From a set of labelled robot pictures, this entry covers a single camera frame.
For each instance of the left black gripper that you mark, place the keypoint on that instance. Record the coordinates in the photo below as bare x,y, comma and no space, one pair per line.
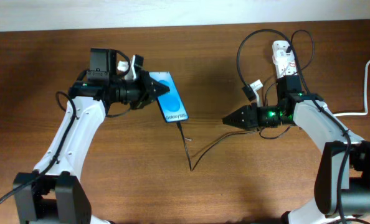
147,83

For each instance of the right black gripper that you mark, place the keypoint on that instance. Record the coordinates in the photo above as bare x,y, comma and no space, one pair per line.
250,116

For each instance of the blue Samsung Galaxy smartphone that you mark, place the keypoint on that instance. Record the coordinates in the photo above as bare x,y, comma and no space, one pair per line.
170,104

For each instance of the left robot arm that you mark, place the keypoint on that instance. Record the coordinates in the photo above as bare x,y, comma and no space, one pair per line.
52,192

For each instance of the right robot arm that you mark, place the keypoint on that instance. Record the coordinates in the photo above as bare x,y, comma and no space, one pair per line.
342,186

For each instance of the white USB charger adapter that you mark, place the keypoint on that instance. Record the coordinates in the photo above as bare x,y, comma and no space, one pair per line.
281,56

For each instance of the white power strip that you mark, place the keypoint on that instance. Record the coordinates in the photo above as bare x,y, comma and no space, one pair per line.
284,69

